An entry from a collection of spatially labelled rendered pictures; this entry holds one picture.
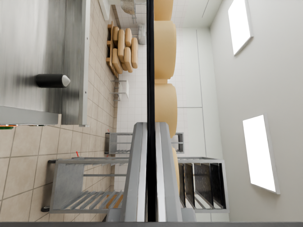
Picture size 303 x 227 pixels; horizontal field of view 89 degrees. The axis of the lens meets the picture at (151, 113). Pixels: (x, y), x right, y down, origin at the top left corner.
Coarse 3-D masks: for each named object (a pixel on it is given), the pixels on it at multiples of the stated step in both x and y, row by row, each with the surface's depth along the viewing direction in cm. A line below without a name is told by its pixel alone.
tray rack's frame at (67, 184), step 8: (56, 168) 154; (64, 168) 167; (72, 168) 183; (80, 168) 203; (224, 168) 154; (56, 176) 153; (64, 176) 167; (72, 176) 183; (80, 176) 203; (88, 176) 212; (96, 176) 212; (104, 176) 212; (112, 176) 212; (120, 176) 212; (224, 176) 152; (56, 184) 152; (64, 184) 167; (72, 184) 182; (80, 184) 203; (224, 184) 150; (56, 192) 152; (64, 192) 166; (72, 192) 182; (80, 192) 203; (96, 192) 205; (104, 192) 205; (224, 192) 149; (56, 200) 152; (64, 200) 166; (224, 200) 150; (56, 208) 152
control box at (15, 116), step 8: (0, 112) 26; (8, 112) 27; (16, 112) 29; (24, 112) 31; (32, 112) 33; (40, 112) 35; (48, 112) 38; (0, 120) 26; (8, 120) 27; (16, 120) 29; (24, 120) 31; (32, 120) 33; (40, 120) 35; (48, 120) 38; (56, 120) 41
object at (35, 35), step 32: (0, 0) 26; (32, 0) 33; (64, 0) 45; (0, 32) 26; (32, 32) 33; (64, 32) 45; (0, 64) 26; (32, 64) 33; (0, 96) 26; (32, 96) 33
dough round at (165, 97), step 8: (160, 88) 13; (168, 88) 13; (160, 96) 12; (168, 96) 12; (176, 96) 12; (160, 104) 12; (168, 104) 12; (176, 104) 12; (160, 112) 12; (168, 112) 12; (176, 112) 12; (160, 120) 12; (168, 120) 12; (176, 120) 12
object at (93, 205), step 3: (105, 192) 195; (108, 192) 203; (102, 195) 184; (105, 195) 190; (99, 198) 173; (102, 198) 179; (96, 201) 165; (99, 201) 168; (93, 204) 156; (96, 204) 159; (90, 207) 148; (93, 207) 152
